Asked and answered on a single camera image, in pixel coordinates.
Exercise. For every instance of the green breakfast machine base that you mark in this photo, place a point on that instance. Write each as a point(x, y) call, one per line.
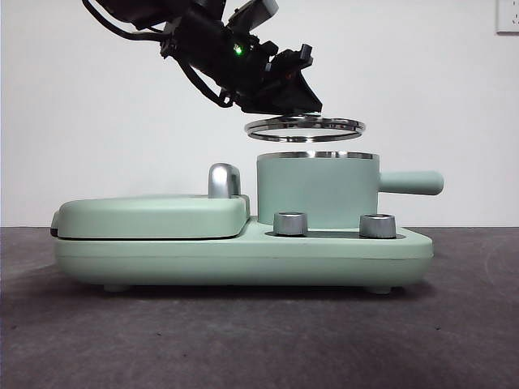
point(243, 259)

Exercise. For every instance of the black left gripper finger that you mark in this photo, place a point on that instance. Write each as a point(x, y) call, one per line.
point(300, 91)
point(267, 106)

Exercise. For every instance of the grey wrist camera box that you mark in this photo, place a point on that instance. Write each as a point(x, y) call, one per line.
point(259, 10)

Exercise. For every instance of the white wall socket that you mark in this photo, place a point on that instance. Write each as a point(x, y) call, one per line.
point(509, 16)

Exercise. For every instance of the silver control knob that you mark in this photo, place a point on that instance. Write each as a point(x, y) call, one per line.
point(377, 226)
point(288, 223)

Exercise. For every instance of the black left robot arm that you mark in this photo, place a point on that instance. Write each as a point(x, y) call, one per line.
point(202, 44)

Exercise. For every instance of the glass lid with green knob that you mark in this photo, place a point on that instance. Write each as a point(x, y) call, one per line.
point(304, 135)

